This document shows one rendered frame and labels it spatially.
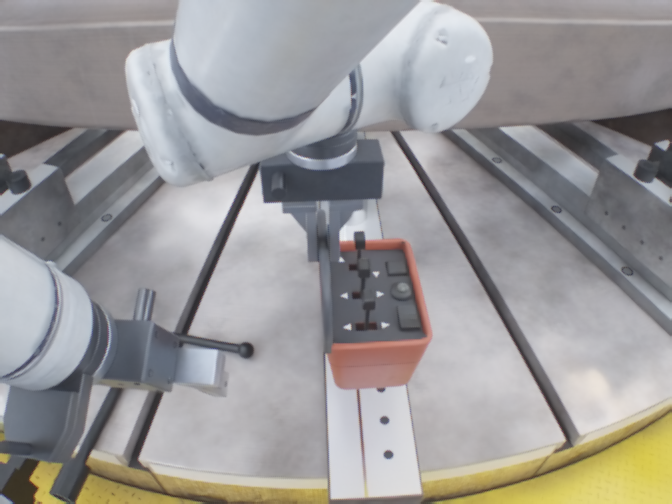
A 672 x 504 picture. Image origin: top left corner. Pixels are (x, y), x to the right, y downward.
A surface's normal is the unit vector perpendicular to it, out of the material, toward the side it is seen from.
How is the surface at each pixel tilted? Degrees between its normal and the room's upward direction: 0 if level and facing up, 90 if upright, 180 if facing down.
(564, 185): 71
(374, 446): 0
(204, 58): 108
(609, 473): 0
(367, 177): 90
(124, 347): 25
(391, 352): 97
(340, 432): 0
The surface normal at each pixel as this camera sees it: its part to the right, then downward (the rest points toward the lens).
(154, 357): 0.99, -0.01
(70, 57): -0.20, 0.66
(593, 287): 0.00, -0.73
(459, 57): 0.59, 0.44
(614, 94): 0.30, 0.65
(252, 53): -0.31, 0.92
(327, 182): 0.07, 0.68
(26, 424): -0.14, -0.40
